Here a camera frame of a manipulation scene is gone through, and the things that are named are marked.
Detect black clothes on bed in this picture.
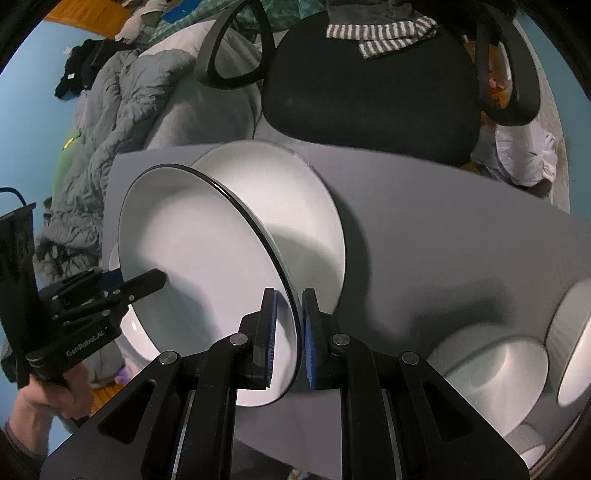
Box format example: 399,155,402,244
54,39,129,99

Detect grey duvet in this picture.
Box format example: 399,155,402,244
33,21,262,286

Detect person left hand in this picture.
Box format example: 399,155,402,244
8,364,93,456

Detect grey hoodie on chair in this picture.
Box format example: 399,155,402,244
325,1,439,60

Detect orange wooden wardrobe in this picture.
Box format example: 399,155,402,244
45,0,131,27

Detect black office chair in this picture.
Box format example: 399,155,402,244
197,1,541,167

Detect white bowl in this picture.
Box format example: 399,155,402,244
428,324,549,437
545,279,590,407

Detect white plastic bag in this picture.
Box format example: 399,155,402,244
471,120,558,188

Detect small white plate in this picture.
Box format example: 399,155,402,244
116,305,159,364

